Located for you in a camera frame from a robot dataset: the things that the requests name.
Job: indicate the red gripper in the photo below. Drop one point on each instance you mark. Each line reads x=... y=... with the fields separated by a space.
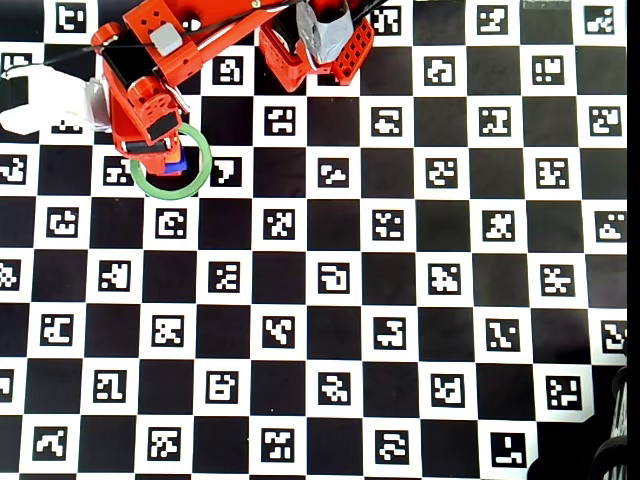
x=143 y=147

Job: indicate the blue cube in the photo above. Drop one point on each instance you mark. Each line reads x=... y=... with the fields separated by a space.
x=176 y=166

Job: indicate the red perforated robot base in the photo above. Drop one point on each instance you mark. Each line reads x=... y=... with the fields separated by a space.
x=352 y=50

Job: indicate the red robot arm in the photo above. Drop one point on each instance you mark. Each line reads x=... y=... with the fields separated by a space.
x=165 y=45

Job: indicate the small grey box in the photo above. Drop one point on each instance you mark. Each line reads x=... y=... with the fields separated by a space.
x=165 y=37

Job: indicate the black white marker mat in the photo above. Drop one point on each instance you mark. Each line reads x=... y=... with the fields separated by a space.
x=330 y=225

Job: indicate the clear tape strip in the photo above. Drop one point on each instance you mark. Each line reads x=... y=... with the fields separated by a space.
x=545 y=4

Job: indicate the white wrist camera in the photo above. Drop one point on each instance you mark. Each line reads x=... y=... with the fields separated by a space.
x=45 y=100

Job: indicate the grey duct tape wad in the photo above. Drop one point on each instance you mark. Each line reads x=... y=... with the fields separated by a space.
x=325 y=30

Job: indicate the black camera stand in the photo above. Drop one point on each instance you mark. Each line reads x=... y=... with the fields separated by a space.
x=607 y=450

